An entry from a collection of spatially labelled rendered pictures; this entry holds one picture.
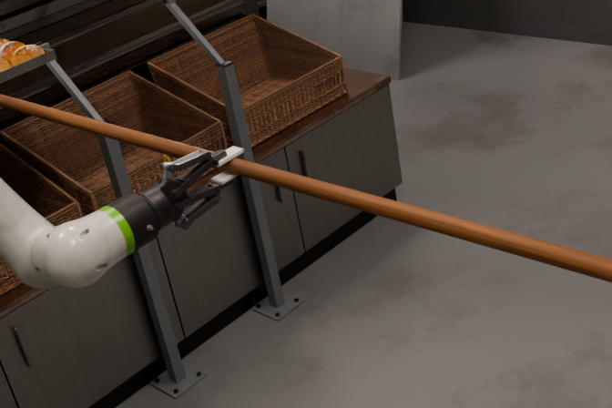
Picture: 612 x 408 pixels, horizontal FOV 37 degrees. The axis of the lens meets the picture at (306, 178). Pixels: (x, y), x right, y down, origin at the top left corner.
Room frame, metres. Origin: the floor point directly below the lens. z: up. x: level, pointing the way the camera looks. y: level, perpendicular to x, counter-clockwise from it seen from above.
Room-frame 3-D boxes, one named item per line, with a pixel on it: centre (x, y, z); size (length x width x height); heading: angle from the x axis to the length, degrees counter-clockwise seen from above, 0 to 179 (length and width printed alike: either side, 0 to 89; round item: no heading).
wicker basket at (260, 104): (3.29, 0.14, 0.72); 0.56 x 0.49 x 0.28; 131
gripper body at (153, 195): (1.45, 0.25, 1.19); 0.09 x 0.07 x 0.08; 133
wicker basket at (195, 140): (2.87, 0.60, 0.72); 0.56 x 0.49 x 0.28; 133
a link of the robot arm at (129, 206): (1.40, 0.31, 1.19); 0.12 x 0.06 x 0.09; 43
